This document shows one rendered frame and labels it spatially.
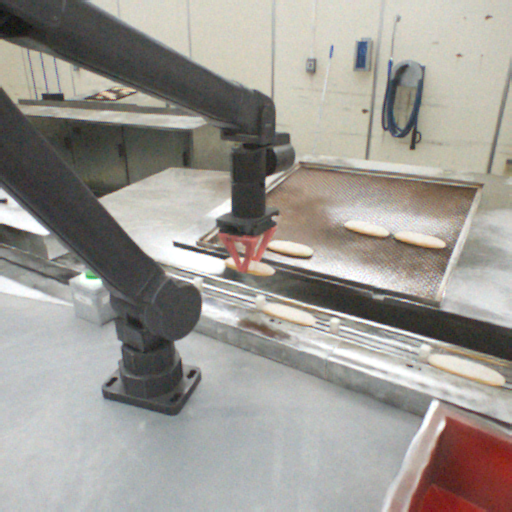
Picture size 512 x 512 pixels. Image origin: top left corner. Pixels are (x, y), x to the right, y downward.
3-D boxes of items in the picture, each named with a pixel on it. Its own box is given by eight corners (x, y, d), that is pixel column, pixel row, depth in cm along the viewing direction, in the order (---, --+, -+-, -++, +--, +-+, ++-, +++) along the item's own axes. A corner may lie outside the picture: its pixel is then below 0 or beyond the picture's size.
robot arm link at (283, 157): (216, 102, 65) (262, 104, 60) (259, 98, 73) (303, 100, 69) (218, 180, 70) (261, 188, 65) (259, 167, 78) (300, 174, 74)
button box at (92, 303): (75, 331, 81) (64, 278, 76) (108, 312, 87) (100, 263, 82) (104, 345, 77) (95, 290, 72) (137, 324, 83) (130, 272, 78)
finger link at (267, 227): (277, 263, 76) (278, 213, 73) (256, 278, 71) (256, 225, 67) (245, 255, 80) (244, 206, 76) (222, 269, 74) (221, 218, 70)
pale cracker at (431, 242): (391, 239, 87) (391, 234, 87) (397, 231, 90) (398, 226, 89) (442, 251, 82) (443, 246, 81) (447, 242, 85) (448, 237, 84)
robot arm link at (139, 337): (118, 348, 59) (144, 363, 56) (108, 283, 55) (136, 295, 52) (167, 319, 66) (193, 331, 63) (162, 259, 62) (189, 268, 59)
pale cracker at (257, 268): (219, 265, 76) (218, 259, 75) (231, 258, 79) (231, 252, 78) (268, 279, 71) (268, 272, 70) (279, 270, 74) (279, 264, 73)
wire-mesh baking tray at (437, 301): (196, 246, 93) (195, 240, 92) (299, 165, 128) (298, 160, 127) (440, 309, 69) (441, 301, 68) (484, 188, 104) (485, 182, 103)
